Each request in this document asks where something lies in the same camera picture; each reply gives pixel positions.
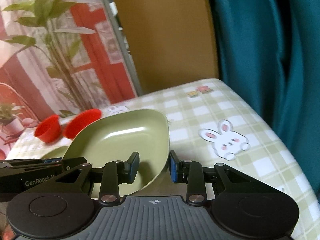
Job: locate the brown wooden board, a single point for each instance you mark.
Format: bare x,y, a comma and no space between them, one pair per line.
172,42

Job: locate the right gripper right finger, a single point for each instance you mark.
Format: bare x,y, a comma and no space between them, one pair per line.
222,178

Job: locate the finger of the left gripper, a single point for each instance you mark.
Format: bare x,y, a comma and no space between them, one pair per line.
26,163

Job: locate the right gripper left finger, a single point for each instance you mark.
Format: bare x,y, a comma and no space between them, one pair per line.
130,167

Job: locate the printed backdrop poster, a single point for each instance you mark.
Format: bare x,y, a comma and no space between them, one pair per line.
59,57

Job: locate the green square plate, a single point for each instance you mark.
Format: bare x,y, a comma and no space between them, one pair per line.
116,137

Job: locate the green checkered tablecloth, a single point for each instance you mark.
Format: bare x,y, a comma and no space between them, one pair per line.
210,123

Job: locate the red bowl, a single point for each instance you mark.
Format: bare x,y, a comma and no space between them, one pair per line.
49,129
82,120

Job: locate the teal curtain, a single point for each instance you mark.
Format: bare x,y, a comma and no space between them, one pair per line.
268,53

